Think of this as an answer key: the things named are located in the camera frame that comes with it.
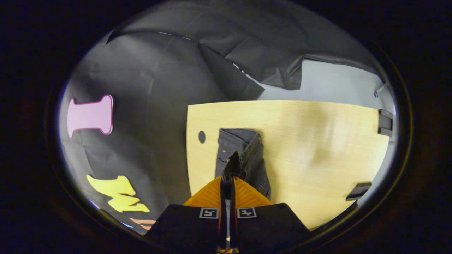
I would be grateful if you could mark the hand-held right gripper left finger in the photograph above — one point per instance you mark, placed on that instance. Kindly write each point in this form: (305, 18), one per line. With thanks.
(190, 225)

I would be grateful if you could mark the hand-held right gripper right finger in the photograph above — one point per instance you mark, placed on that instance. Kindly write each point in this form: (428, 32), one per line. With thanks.
(268, 225)

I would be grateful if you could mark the dark grey jeans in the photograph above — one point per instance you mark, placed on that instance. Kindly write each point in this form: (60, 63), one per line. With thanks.
(247, 158)

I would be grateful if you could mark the small grey fitting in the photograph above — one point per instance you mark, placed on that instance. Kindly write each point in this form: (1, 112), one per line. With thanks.
(380, 90)

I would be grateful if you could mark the black table bracket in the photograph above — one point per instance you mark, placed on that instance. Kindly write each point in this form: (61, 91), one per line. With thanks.
(385, 121)
(358, 191)

